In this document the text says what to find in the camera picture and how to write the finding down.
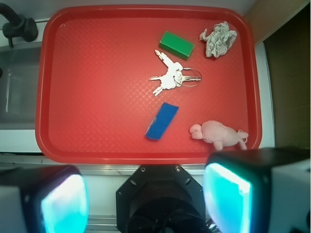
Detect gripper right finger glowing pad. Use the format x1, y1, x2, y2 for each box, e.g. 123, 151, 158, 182
203, 147, 311, 233

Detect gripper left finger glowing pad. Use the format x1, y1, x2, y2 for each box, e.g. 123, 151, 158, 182
0, 165, 89, 233

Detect silver keys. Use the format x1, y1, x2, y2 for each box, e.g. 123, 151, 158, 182
149, 50, 202, 97

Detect pink plush toy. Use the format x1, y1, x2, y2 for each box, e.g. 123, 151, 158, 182
189, 120, 248, 151

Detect blue sponge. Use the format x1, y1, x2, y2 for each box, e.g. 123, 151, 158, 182
145, 102, 179, 140

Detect red plastic tray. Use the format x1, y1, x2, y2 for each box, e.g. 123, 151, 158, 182
35, 5, 262, 165

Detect grey sink basin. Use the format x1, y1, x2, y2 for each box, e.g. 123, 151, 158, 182
0, 43, 41, 130

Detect crumpled grey paper towel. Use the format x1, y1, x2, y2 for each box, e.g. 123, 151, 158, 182
199, 21, 238, 58

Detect green rectangular block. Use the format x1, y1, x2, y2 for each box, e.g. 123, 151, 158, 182
159, 31, 195, 60

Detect dark grey faucet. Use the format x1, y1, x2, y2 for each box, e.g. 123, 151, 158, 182
0, 3, 38, 48

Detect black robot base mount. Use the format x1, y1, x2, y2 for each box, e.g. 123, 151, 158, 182
116, 165, 208, 233

